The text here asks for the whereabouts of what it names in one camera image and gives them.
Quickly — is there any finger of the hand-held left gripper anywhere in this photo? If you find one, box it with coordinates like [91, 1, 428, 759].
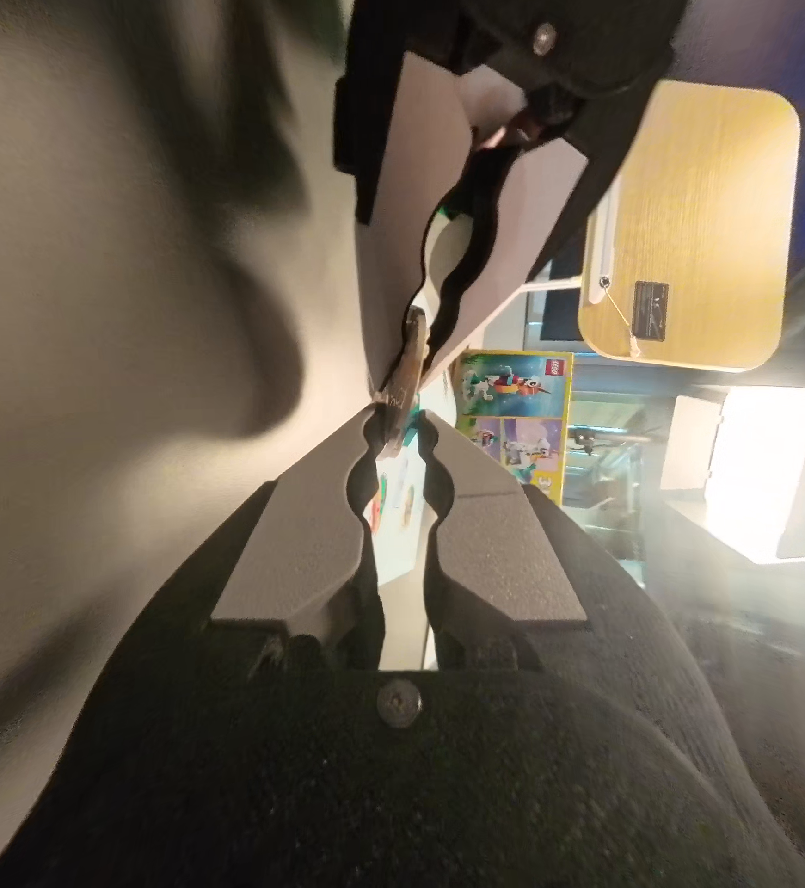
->
[424, 139, 589, 381]
[357, 52, 535, 402]

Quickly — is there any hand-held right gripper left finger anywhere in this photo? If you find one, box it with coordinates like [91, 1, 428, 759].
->
[210, 404, 384, 670]

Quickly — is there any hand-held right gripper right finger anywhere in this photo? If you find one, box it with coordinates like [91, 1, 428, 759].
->
[422, 409, 588, 629]

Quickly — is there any round white lego plate assembly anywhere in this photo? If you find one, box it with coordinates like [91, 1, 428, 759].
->
[373, 307, 432, 455]

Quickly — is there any lego instruction booklet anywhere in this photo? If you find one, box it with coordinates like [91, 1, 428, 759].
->
[369, 385, 460, 589]

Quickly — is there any yellow lego set box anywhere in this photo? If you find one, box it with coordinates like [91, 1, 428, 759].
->
[454, 350, 575, 506]

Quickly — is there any white box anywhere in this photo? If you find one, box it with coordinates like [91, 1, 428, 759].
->
[666, 385, 805, 566]

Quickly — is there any wooden chair with white frame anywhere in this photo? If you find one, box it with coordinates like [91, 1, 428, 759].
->
[513, 78, 802, 376]

